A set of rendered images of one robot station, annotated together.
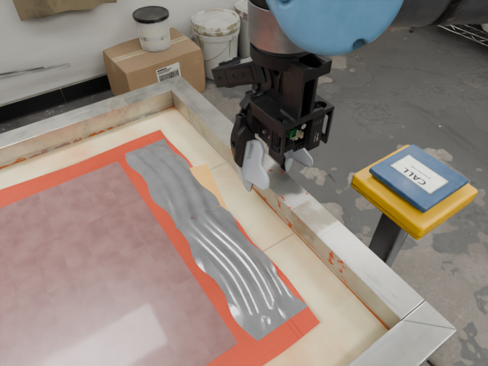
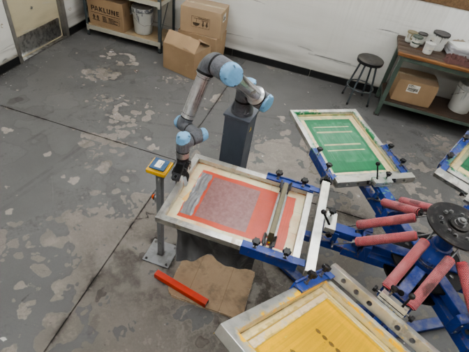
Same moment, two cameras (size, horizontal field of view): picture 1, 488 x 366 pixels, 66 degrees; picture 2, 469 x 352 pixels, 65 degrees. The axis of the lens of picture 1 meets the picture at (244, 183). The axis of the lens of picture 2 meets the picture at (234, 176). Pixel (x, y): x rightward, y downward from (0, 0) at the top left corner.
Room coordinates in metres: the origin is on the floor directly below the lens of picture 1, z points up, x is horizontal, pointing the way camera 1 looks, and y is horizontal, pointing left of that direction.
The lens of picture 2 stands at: (1.24, 1.26, 2.54)
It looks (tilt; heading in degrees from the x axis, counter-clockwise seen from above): 43 degrees down; 225
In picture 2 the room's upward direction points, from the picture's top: 10 degrees clockwise
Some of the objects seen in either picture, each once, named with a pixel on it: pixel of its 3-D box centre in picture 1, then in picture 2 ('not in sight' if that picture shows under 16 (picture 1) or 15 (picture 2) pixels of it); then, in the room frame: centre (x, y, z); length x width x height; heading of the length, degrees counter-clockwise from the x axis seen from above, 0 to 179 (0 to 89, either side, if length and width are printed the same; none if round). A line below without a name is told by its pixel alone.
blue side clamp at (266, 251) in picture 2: not in sight; (268, 255); (0.27, 0.63, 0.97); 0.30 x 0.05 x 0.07; 124
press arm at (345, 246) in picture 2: not in sight; (308, 237); (-0.07, 0.64, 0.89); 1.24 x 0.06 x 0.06; 124
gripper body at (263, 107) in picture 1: (285, 96); (182, 163); (0.36, -0.05, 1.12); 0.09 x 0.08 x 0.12; 34
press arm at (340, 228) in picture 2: not in sight; (338, 230); (-0.14, 0.74, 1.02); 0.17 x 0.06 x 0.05; 124
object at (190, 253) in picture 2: not in sight; (215, 252); (0.38, 0.35, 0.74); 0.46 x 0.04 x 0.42; 124
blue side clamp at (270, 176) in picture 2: not in sight; (289, 185); (-0.19, 0.32, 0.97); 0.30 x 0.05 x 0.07; 124
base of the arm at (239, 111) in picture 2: not in sight; (243, 104); (-0.20, -0.22, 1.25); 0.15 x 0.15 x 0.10
